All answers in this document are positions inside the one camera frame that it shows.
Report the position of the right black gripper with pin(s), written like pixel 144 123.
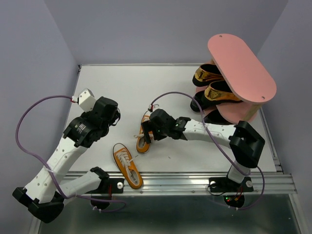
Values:
pixel 147 126

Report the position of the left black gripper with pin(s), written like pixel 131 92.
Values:
pixel 117 115

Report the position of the orange sneaker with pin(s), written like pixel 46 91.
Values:
pixel 124 161
pixel 142 146

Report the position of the orange sneaker front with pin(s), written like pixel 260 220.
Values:
pixel 124 161

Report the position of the black loafer back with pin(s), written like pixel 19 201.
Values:
pixel 214 117

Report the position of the black loafer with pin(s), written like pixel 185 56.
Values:
pixel 199 98
pixel 214 117

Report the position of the gold loafer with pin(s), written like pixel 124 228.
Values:
pixel 206 74
pixel 219 92

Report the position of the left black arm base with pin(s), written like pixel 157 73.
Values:
pixel 108 185

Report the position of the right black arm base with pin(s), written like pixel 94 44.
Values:
pixel 224 185

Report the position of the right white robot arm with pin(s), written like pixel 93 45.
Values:
pixel 241 144

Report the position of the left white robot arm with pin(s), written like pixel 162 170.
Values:
pixel 44 196

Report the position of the pink shoe shelf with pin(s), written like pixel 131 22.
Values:
pixel 245 75

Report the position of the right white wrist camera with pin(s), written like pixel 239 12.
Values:
pixel 152 107

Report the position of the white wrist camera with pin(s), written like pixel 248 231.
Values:
pixel 85 98
pixel 152 107

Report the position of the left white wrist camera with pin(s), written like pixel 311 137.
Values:
pixel 85 98

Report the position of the aluminium mounting rail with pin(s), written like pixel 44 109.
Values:
pixel 157 184

